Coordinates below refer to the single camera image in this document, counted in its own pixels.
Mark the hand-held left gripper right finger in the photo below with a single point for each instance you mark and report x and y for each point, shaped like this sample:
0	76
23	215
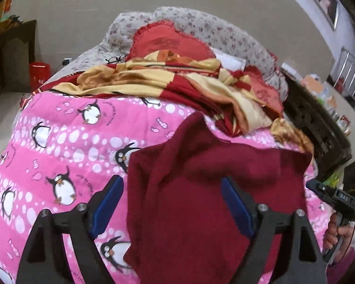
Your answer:
236	210

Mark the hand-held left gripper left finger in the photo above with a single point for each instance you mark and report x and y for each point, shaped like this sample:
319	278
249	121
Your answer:
106	205

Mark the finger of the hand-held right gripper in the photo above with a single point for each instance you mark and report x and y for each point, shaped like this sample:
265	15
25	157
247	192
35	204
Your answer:
319	190

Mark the dark red fleece garment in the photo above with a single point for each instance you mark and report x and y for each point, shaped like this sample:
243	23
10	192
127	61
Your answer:
189	168

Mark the person's right forearm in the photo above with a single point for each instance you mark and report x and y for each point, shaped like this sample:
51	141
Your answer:
343	269

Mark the person's right hand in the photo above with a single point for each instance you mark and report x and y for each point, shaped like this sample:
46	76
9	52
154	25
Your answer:
332	233

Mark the pink penguin print blanket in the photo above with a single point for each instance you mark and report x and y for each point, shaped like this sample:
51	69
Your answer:
77	142

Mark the dark carved wooden cabinet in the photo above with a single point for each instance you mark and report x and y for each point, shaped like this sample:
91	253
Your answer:
313	118

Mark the red frilled pillow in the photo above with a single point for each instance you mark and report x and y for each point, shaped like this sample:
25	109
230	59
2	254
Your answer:
165	40
264	93

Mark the metal stair railing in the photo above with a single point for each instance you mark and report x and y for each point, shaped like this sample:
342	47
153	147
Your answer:
347	65

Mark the red and yellow blanket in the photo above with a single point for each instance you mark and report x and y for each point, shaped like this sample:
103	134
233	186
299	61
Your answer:
165	74

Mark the red waste bin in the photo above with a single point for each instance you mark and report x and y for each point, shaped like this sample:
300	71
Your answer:
40	75

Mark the white pillow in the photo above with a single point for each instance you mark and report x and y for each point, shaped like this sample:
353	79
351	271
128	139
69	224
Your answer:
232	62

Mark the dark wooden side cabinet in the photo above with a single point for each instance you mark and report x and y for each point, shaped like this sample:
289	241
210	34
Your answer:
11	59

